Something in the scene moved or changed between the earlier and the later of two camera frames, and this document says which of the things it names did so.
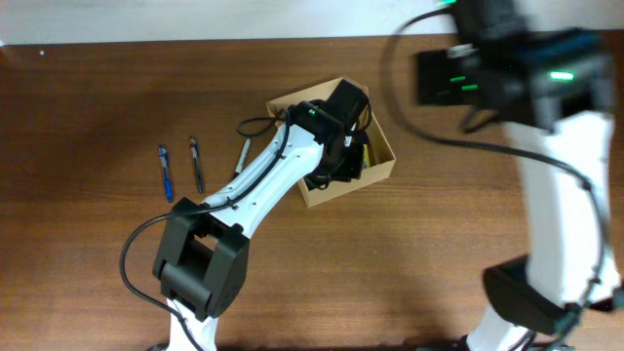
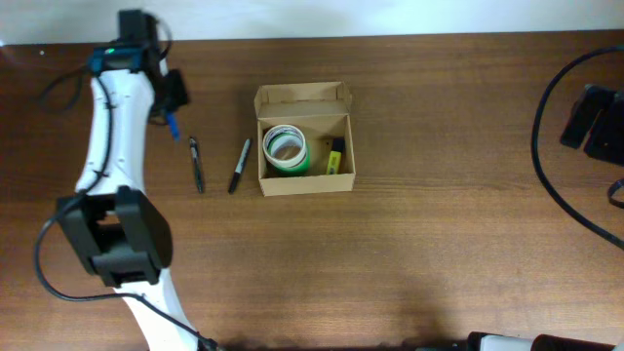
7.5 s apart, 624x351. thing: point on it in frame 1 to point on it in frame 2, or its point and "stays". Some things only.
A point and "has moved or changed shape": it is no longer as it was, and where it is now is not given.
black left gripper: x=348 y=166 to x=172 y=90
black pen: x=196 y=163 stays
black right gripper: x=434 y=76 to x=600 y=125
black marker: x=242 y=158 stays
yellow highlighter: x=366 y=163 has moved or changed shape
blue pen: x=166 y=172 to x=174 y=126
